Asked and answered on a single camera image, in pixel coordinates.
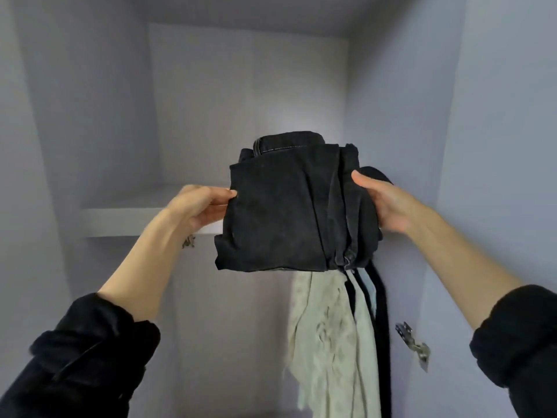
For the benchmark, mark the person's right hand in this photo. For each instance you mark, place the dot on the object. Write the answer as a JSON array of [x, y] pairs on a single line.
[[387, 204]]

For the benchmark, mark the person's left hand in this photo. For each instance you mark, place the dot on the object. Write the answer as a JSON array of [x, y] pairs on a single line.
[[200, 207]]

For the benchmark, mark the light grey wardrobe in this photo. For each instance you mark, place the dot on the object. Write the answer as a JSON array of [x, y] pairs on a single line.
[[487, 126]]

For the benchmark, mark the black garment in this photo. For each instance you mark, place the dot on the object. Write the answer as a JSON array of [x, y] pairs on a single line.
[[381, 335]]

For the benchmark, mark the cream bow-print blouse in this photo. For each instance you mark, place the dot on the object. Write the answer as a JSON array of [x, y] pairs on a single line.
[[326, 344]]

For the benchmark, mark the person's right forearm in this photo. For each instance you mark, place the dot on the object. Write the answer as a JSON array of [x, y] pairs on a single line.
[[470, 265]]

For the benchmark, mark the grey wardrobe shelf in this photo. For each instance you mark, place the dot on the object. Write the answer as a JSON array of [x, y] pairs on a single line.
[[130, 217]]

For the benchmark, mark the cluster of metal clips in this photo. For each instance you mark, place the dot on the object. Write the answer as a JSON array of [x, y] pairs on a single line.
[[189, 242]]

